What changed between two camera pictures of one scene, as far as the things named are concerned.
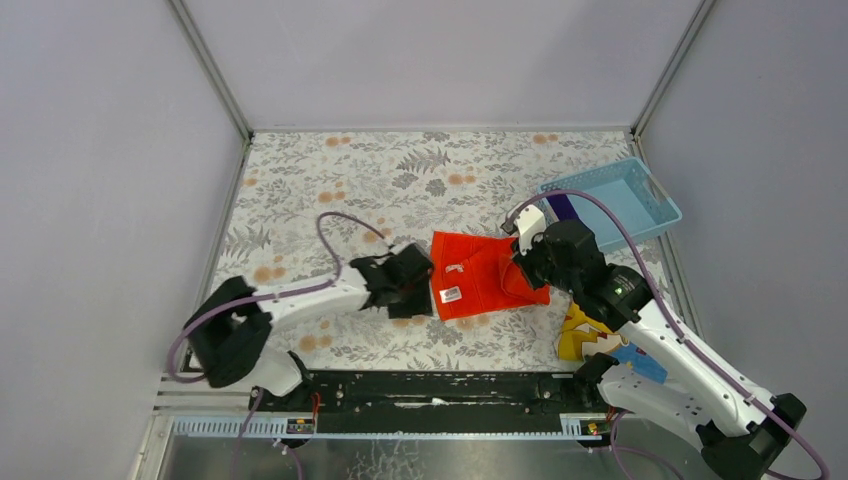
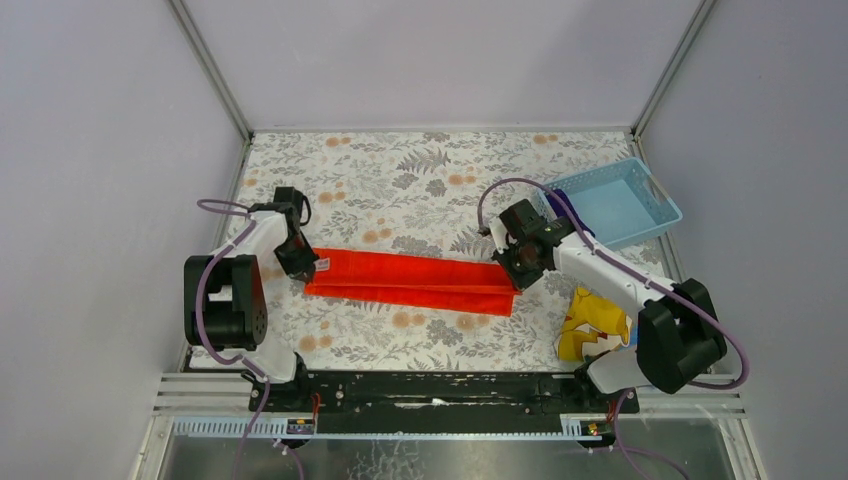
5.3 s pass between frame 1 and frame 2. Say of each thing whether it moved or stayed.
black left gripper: moved
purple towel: stayed
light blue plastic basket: stayed
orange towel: moved
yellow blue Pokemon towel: stayed
